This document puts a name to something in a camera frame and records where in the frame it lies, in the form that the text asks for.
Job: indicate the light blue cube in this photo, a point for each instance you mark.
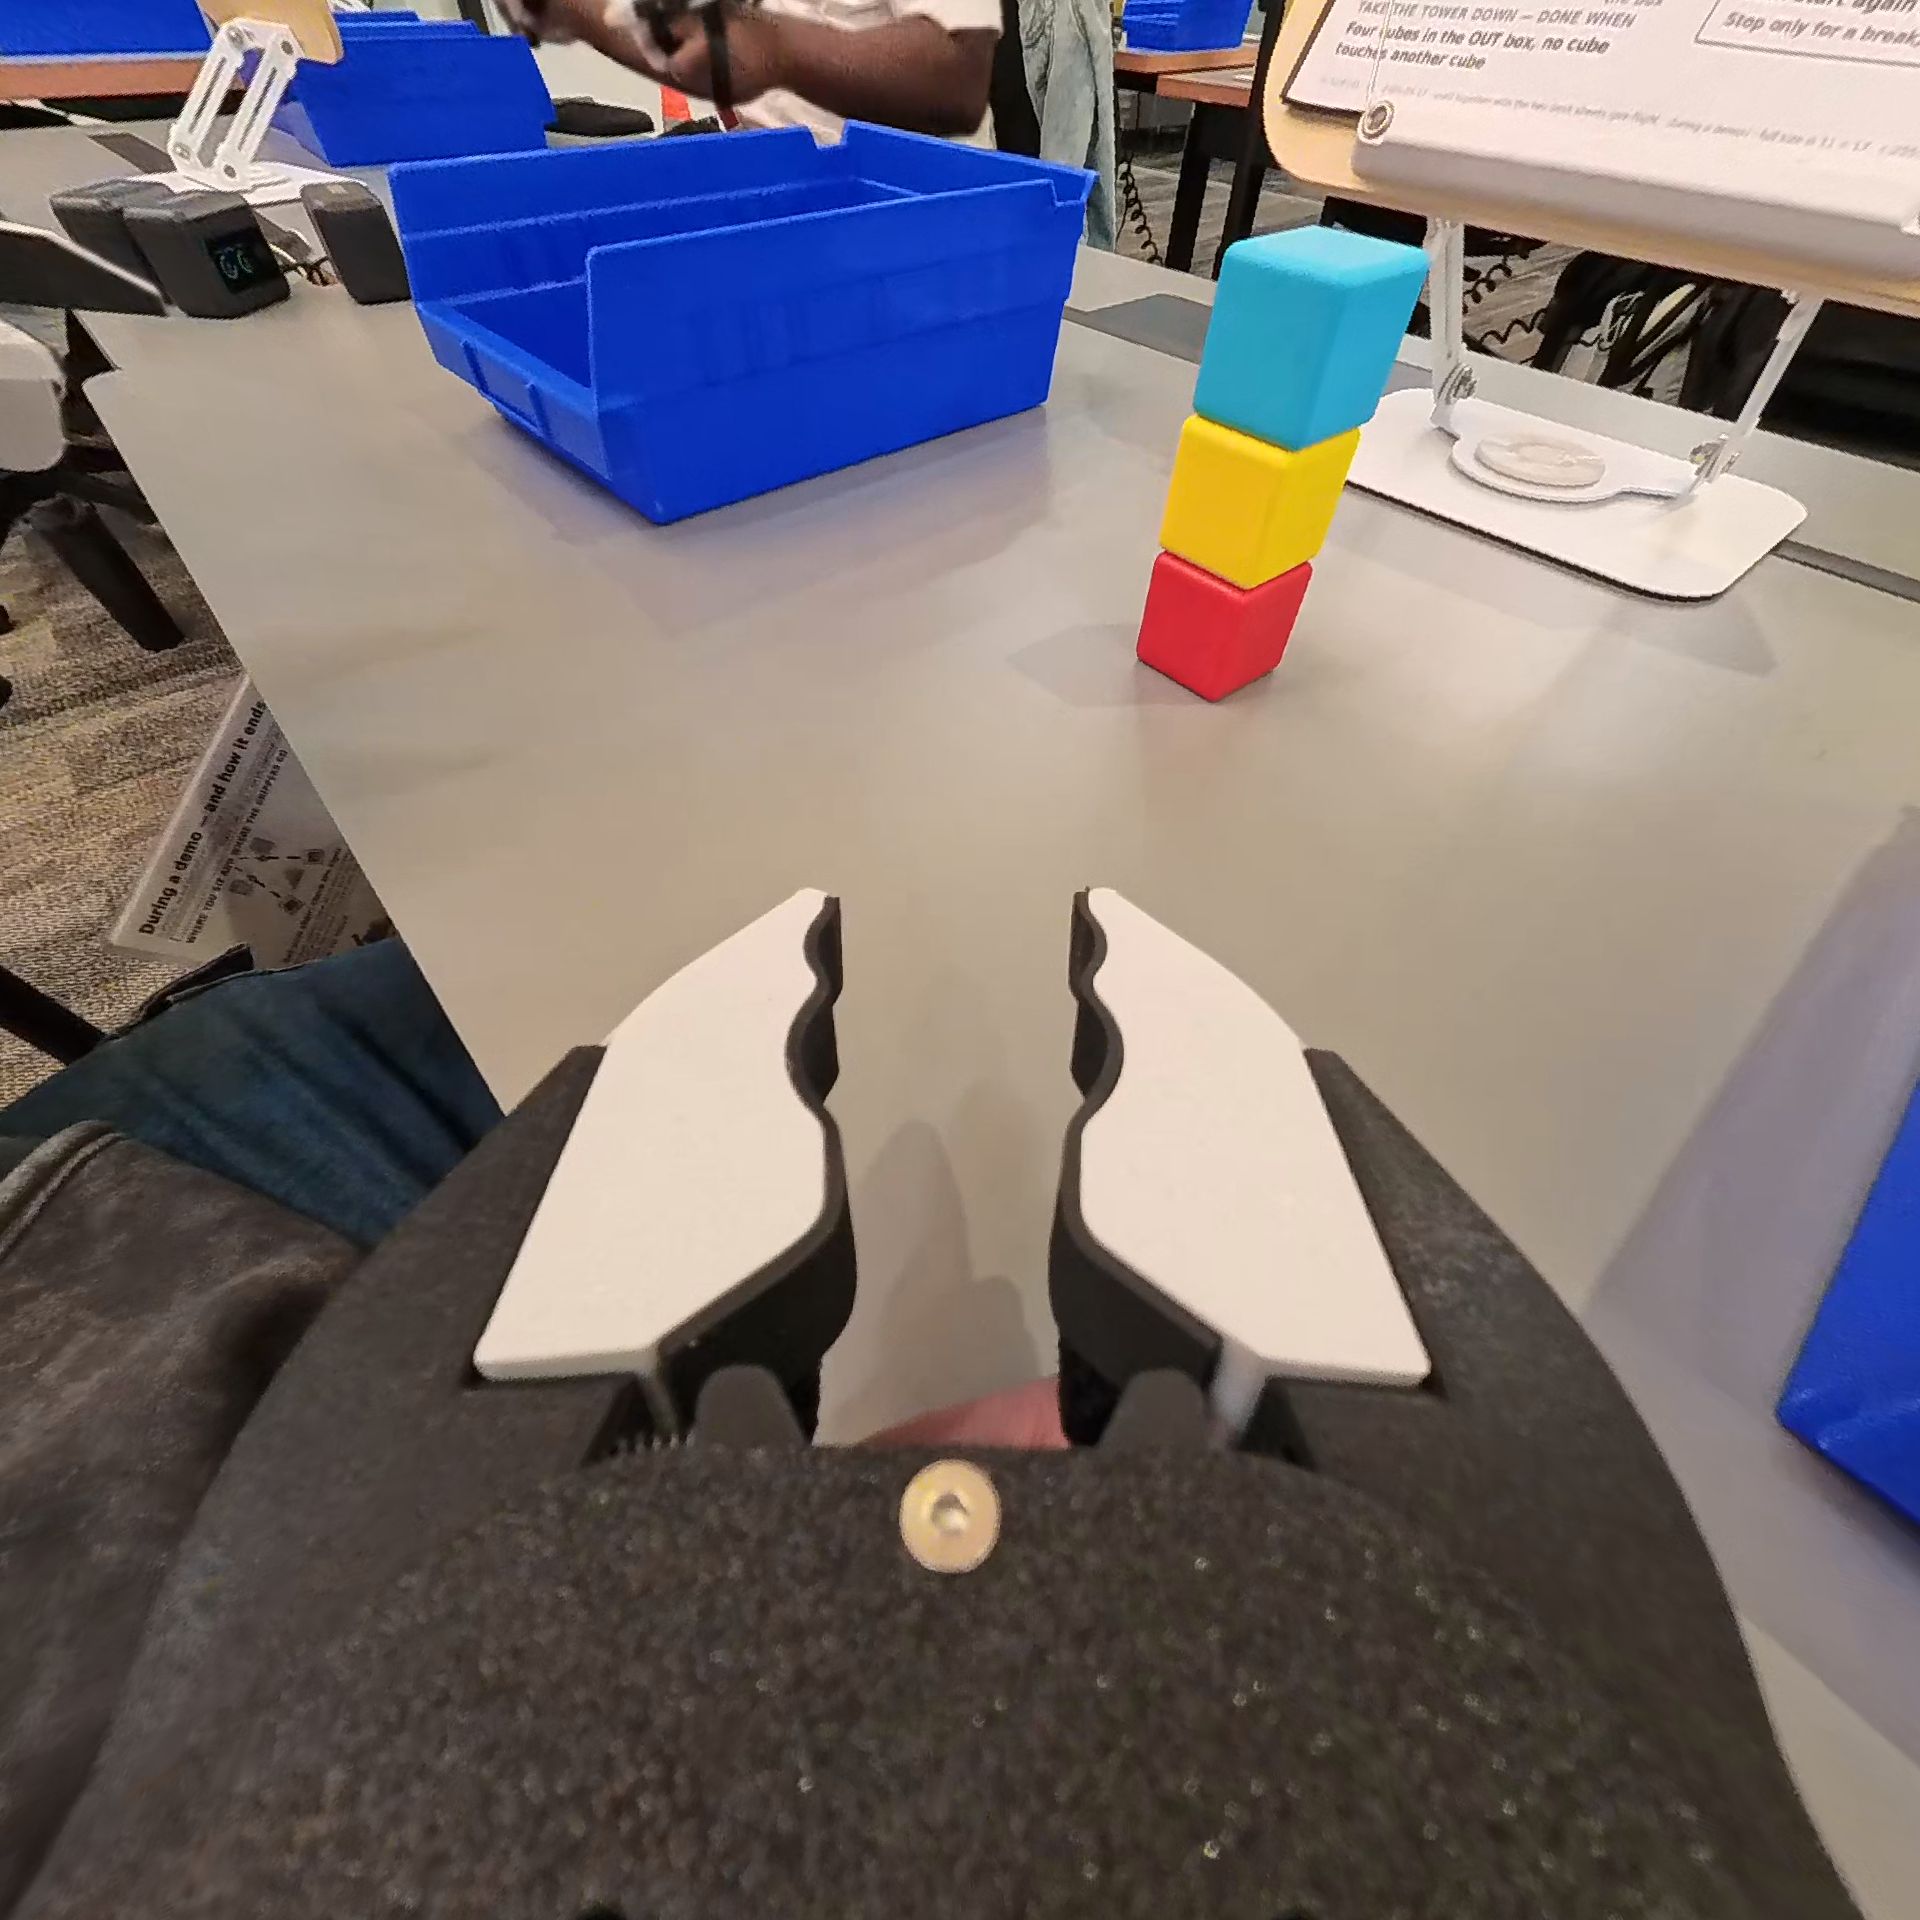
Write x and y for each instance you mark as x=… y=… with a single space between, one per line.
x=1306 y=339

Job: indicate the person's leg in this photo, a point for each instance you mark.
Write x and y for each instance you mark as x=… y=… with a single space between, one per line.
x=301 y=1079

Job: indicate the red cube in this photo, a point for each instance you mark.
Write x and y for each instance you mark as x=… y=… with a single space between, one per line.
x=1224 y=629

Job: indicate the black power adapter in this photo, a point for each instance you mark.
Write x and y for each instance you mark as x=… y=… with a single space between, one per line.
x=357 y=241

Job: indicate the yellow cube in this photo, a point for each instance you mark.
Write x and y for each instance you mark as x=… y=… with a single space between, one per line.
x=1254 y=503

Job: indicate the blue plastic bin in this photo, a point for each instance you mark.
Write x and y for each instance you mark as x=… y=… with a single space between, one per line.
x=91 y=29
x=750 y=359
x=1868 y=1349
x=1186 y=23
x=421 y=91

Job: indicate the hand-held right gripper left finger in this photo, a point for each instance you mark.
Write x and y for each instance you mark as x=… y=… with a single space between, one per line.
x=676 y=1202

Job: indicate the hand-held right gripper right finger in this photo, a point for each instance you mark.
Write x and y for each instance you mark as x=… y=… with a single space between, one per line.
x=1245 y=1202

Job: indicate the printed paper sheet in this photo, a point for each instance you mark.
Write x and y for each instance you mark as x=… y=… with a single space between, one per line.
x=254 y=855

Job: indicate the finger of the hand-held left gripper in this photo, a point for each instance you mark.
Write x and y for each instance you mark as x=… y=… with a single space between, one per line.
x=61 y=273
x=31 y=398

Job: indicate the wooden board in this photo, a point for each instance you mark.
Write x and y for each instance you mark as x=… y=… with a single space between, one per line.
x=284 y=23
x=1319 y=158

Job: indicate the printed instruction sheet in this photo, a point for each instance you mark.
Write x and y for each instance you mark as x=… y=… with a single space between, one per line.
x=1622 y=106

